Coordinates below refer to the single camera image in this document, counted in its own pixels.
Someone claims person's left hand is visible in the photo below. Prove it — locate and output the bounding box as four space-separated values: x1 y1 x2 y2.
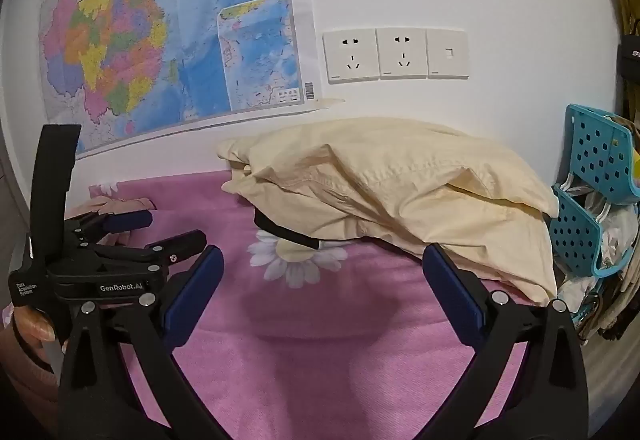
12 307 68 376

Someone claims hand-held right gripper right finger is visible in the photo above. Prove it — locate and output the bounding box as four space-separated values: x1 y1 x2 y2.
422 242 588 440

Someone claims cream yellow garment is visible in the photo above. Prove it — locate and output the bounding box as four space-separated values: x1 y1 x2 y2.
216 117 560 307

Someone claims white plastic bag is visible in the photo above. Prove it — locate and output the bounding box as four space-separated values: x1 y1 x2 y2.
582 190 640 271

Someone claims blue plastic stool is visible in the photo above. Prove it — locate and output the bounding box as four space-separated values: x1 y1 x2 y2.
565 104 640 205

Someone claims white wall socket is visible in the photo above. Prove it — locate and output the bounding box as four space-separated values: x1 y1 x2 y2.
375 27 430 81
322 28 379 84

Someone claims pink floral blanket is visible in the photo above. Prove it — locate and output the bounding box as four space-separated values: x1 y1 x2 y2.
75 170 556 440

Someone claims colourful wall map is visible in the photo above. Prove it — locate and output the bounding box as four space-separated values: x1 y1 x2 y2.
39 0 326 155

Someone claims mustard yellow hanging garment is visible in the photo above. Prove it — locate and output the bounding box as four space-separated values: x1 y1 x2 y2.
615 0 640 121

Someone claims blue perforated plastic basket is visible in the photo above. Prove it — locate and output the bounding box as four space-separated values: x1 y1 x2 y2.
551 185 633 278

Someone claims black bag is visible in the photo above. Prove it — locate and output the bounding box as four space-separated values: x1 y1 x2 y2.
616 34 640 78

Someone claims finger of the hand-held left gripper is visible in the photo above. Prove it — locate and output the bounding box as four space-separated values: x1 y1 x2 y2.
65 210 154 245
92 230 208 278

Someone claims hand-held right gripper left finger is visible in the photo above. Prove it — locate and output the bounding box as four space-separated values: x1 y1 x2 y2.
59 245 226 440

